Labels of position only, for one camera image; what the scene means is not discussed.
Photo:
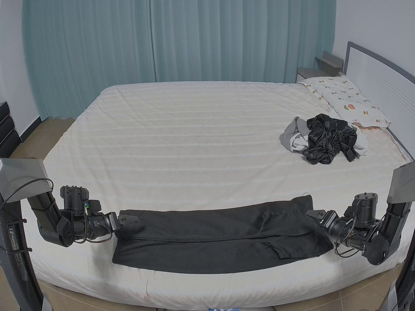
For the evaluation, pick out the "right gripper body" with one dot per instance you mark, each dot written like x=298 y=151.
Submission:
x=334 y=224

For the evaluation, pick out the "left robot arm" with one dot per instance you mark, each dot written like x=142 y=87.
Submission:
x=48 y=219

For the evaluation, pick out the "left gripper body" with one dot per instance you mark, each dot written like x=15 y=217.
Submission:
x=109 y=224

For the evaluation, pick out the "blue-green curtain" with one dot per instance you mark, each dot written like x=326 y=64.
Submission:
x=162 y=28

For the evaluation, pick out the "bed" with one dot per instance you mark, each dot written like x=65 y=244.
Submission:
x=194 y=134

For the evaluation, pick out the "white printed pillow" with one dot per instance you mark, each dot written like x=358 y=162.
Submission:
x=347 y=100

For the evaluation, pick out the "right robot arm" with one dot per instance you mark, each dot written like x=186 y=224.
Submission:
x=385 y=235

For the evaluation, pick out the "pile of clothes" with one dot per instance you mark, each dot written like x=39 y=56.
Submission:
x=327 y=141

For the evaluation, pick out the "grey bedside table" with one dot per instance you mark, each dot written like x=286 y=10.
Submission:
x=311 y=71

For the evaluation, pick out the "black T-shirt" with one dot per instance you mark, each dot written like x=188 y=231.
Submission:
x=210 y=248

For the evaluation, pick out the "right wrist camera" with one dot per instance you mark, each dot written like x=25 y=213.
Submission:
x=349 y=212

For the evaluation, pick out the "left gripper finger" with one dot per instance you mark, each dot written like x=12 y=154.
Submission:
x=128 y=219

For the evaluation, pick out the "black chest of drawers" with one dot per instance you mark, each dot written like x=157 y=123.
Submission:
x=6 y=131

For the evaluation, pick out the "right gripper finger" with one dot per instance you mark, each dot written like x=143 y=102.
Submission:
x=316 y=214

